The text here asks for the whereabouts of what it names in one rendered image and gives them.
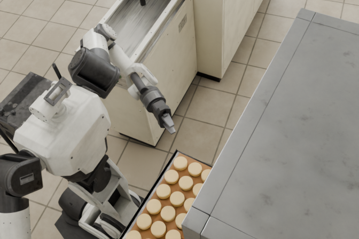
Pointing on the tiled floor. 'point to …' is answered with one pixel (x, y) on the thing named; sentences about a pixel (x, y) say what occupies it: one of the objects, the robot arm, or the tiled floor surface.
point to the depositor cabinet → (219, 14)
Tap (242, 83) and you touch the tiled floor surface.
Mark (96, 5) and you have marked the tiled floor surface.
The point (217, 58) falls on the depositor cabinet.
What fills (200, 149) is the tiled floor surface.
